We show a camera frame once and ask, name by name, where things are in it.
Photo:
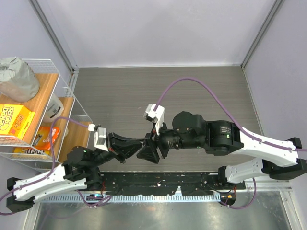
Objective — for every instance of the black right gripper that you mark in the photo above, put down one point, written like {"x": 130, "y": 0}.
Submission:
{"x": 149, "y": 153}

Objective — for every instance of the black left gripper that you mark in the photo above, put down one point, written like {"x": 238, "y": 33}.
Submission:
{"x": 122, "y": 147}

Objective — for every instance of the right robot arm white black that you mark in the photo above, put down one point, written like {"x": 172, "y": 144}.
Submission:
{"x": 277, "y": 159}

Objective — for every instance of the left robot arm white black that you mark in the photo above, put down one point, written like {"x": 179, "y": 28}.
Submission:
{"x": 80, "y": 171}

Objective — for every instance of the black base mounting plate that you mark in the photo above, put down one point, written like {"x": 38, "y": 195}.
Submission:
{"x": 164, "y": 183}

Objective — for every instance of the white pump bottle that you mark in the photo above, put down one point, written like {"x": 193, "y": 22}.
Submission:
{"x": 54, "y": 109}

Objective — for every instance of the orange snack box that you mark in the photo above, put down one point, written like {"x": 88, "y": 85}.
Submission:
{"x": 45, "y": 136}

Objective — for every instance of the yellow black candy bag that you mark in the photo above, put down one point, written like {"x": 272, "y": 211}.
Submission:
{"x": 21, "y": 150}

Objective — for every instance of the yellow snack box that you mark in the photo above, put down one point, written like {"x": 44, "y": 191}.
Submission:
{"x": 15, "y": 120}

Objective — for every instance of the grey crumpled bag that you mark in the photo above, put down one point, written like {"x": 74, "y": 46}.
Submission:
{"x": 17, "y": 79}

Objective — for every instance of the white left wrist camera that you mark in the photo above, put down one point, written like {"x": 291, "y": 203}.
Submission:
{"x": 100, "y": 136}

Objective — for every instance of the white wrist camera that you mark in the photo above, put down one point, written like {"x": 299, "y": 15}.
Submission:
{"x": 100, "y": 136}
{"x": 155, "y": 116}

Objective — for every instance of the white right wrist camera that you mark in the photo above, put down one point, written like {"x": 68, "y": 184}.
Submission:
{"x": 155, "y": 116}

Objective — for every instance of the white wire shelf rack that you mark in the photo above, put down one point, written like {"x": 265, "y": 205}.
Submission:
{"x": 51, "y": 83}

